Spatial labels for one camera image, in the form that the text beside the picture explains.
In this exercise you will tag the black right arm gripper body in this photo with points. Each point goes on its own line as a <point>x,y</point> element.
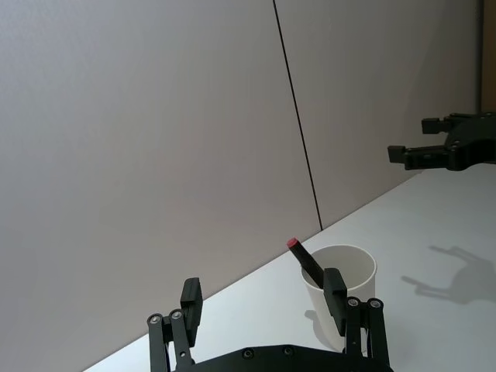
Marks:
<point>474,143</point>

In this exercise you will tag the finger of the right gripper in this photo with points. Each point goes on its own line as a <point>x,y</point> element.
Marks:
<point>436,126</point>
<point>422,156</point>

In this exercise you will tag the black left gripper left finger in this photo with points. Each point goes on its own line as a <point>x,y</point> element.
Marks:
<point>191,310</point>

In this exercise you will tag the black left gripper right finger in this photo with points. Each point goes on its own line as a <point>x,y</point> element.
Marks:
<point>335,302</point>

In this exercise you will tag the white paper cup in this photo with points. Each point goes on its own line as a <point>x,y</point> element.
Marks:
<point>360,294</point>

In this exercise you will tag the black pen with red cap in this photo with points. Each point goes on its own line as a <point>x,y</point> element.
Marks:
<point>304,257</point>

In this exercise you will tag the brown panel strip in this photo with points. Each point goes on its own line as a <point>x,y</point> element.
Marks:
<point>489,54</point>

